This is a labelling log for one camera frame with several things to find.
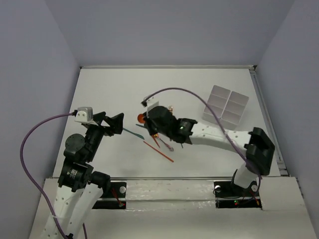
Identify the white divided utensil container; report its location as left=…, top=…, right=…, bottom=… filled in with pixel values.
left=207, top=85, right=249, bottom=130

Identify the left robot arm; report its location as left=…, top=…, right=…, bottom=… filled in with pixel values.
left=40, top=107, right=124, bottom=239

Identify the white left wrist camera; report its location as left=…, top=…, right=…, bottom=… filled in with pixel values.
left=75, top=107, right=93, bottom=123

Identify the aluminium table edge rail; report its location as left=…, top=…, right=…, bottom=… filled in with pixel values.
left=80, top=65, right=255, bottom=70

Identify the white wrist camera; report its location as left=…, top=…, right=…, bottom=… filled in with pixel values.
left=75, top=107, right=93, bottom=123
left=141, top=97, right=159, bottom=113

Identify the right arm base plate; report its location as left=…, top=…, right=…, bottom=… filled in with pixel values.
left=213, top=181, right=262, bottom=209

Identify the orange plastic spoon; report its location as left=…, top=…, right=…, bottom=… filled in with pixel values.
left=137, top=114, right=147, bottom=124

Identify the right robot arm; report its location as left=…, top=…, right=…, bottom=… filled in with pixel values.
left=142, top=106, right=275, bottom=195

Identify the purple camera cable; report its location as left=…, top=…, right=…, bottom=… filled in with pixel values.
left=19, top=112, right=88, bottom=239
left=143, top=87, right=262, bottom=192

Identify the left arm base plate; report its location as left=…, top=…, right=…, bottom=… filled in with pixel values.
left=92, top=181, right=127, bottom=210

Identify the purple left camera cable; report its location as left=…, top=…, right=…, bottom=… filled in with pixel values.
left=19, top=112, right=88, bottom=239

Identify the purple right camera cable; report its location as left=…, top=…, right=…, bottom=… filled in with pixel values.
left=143, top=87, right=262, bottom=192

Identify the yellow-orange chopstick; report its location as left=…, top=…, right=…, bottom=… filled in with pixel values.
left=152, top=135, right=160, bottom=148

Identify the iridescent metal spoon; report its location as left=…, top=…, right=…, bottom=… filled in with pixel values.
left=159, top=138, right=174, bottom=152

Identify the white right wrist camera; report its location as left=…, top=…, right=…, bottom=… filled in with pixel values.
left=141, top=97, right=159, bottom=113

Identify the red-orange chopstick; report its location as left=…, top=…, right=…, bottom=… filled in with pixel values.
left=143, top=140, right=174, bottom=163

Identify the teal plastic knife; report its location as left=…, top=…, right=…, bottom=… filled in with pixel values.
left=123, top=128, right=145, bottom=140

